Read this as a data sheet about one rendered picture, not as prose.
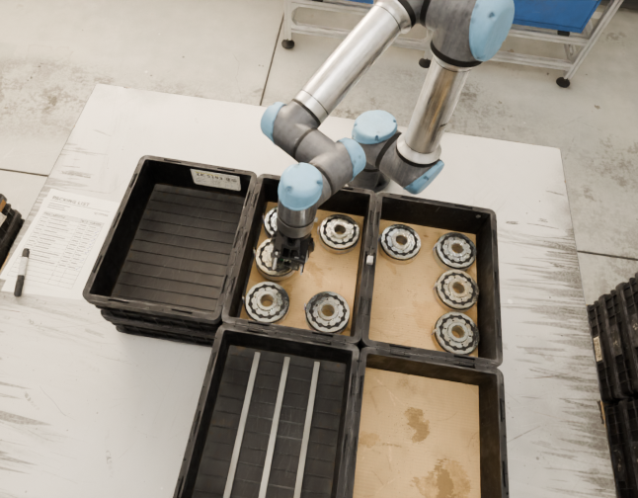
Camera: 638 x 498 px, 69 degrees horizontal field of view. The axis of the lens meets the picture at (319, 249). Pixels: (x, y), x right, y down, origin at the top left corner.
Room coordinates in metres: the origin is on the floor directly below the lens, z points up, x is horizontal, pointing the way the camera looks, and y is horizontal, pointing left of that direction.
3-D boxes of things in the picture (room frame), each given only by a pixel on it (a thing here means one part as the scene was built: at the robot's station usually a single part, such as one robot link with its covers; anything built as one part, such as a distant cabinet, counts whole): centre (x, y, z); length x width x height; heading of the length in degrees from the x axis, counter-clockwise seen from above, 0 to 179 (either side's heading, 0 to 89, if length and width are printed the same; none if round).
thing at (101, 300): (0.52, 0.33, 0.92); 0.40 x 0.30 x 0.02; 178
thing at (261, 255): (0.51, 0.10, 0.88); 0.10 x 0.10 x 0.01
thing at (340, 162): (0.58, 0.00, 1.16); 0.11 x 0.11 x 0.08; 53
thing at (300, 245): (0.48, 0.06, 1.01); 0.09 x 0.08 x 0.12; 178
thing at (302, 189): (0.49, 0.05, 1.17); 0.09 x 0.08 x 0.11; 143
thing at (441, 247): (0.60, -0.35, 0.86); 0.10 x 0.10 x 0.01
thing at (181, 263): (0.52, 0.33, 0.87); 0.40 x 0.30 x 0.11; 178
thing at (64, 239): (0.56, 0.71, 0.70); 0.33 x 0.23 x 0.01; 179
